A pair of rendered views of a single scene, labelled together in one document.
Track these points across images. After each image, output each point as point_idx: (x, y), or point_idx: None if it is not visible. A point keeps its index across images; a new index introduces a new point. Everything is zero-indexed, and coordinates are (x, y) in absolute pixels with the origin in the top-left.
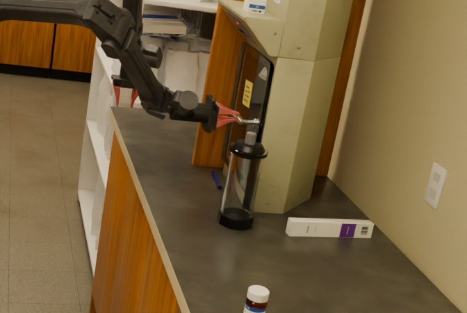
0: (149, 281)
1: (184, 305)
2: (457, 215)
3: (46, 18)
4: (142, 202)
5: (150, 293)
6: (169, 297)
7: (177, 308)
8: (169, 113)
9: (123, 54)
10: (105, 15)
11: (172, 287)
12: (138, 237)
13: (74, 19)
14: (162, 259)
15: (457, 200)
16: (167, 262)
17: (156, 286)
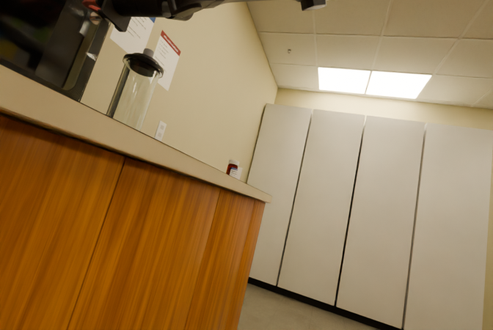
0: (139, 256)
1: (246, 187)
2: (92, 101)
3: None
4: (140, 151)
5: (147, 265)
6: (205, 214)
7: (218, 209)
8: (164, 4)
9: None
10: None
11: (235, 189)
12: (12, 261)
13: None
14: (218, 183)
15: (92, 92)
16: (227, 180)
17: (167, 238)
